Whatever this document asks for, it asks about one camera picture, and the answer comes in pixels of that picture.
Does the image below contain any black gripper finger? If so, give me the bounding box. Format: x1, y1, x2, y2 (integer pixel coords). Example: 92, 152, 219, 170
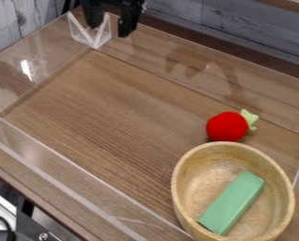
118, 0, 144, 38
80, 0, 104, 29

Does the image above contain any red plush strawberry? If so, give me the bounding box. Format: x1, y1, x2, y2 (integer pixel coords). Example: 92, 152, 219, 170
206, 109, 259, 141

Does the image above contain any oval wooden bowl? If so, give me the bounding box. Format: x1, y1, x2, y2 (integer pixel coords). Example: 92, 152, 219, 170
171, 141, 295, 241

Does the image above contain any green rectangular block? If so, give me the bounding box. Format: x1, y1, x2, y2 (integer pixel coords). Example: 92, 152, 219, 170
198, 170, 266, 236

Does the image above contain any clear acrylic enclosure wall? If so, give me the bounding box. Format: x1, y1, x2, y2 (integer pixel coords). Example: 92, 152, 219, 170
0, 11, 299, 241

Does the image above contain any black metal table bracket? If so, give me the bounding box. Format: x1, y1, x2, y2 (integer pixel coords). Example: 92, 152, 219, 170
15, 197, 62, 241

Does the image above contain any black cable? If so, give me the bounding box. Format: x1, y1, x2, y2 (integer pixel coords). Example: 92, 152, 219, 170
0, 214, 17, 241

